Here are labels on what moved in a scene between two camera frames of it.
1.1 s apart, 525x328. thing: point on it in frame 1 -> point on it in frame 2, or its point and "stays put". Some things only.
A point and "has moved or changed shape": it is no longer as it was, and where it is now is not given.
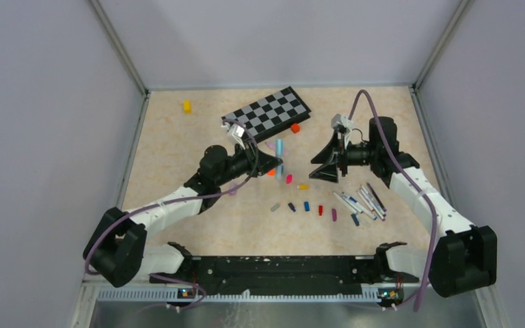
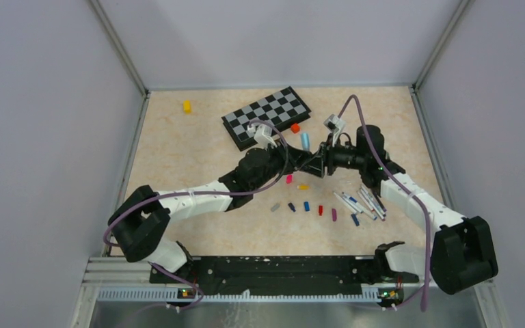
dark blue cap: (355, 219) stays put
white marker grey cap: (344, 201) stays put
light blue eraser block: (279, 153) has moved or changed shape
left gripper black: (260, 162) -> (294, 158)
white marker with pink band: (375, 208) stays put
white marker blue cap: (364, 210) stays put
